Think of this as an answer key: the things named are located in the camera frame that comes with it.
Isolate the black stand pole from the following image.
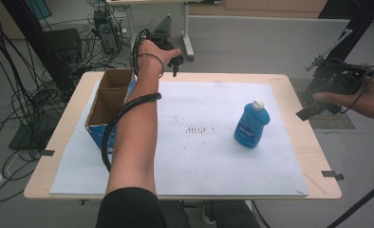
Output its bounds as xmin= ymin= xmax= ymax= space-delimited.
xmin=0 ymin=0 xmax=77 ymax=96

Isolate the black frame post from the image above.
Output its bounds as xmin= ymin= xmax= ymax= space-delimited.
xmin=300 ymin=0 xmax=374 ymax=107

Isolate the white table mat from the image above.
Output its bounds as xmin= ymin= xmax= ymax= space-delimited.
xmin=48 ymin=80 xmax=309 ymax=198

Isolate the thin black wrist strap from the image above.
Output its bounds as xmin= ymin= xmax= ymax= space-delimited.
xmin=339 ymin=65 xmax=374 ymax=115
xmin=136 ymin=52 xmax=165 ymax=79

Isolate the black case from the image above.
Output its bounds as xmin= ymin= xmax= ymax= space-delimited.
xmin=44 ymin=28 xmax=84 ymax=65

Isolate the person's right hand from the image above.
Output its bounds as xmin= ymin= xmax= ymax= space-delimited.
xmin=312 ymin=62 xmax=374 ymax=124

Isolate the teal board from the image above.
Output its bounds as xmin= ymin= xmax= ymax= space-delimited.
xmin=23 ymin=0 xmax=53 ymax=21

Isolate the blue bottle with white cap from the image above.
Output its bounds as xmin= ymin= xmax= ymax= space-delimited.
xmin=234 ymin=99 xmax=271 ymax=150

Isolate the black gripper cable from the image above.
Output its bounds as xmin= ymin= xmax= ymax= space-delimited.
xmin=326 ymin=71 xmax=374 ymax=228
xmin=100 ymin=28 xmax=163 ymax=174

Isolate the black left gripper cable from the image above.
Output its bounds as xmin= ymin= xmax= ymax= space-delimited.
xmin=100 ymin=28 xmax=163 ymax=174

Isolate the white desk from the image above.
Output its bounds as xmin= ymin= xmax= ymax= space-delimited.
xmin=105 ymin=0 xmax=222 ymax=63

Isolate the thin black right wrist strap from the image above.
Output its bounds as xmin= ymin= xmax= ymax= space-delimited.
xmin=339 ymin=65 xmax=374 ymax=115

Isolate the computer tower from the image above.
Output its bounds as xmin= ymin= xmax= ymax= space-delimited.
xmin=93 ymin=9 xmax=122 ymax=55

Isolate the thin black left wrist strap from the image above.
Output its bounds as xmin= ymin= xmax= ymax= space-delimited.
xmin=136 ymin=52 xmax=165 ymax=79

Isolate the person's left leg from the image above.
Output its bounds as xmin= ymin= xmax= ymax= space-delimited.
xmin=159 ymin=200 xmax=193 ymax=228

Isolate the blue cardboard box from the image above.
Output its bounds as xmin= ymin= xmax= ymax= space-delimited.
xmin=84 ymin=67 xmax=137 ymax=152

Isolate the person's left hand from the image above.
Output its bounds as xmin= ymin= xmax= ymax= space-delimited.
xmin=137 ymin=39 xmax=182 ymax=77

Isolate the black stand base plate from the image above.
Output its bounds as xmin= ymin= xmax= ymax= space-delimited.
xmin=8 ymin=113 xmax=61 ymax=151

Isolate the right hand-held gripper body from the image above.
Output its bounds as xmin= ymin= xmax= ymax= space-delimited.
xmin=305 ymin=28 xmax=374 ymax=97

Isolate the bundle of black floor cables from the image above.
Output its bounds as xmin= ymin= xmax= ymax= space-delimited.
xmin=0 ymin=0 xmax=136 ymax=203

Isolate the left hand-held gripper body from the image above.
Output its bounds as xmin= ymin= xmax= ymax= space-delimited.
xmin=149 ymin=13 xmax=178 ymax=51

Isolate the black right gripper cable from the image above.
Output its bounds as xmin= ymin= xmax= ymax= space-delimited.
xmin=326 ymin=71 xmax=374 ymax=228

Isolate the black left sleeve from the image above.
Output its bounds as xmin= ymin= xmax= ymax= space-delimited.
xmin=94 ymin=186 xmax=168 ymax=228

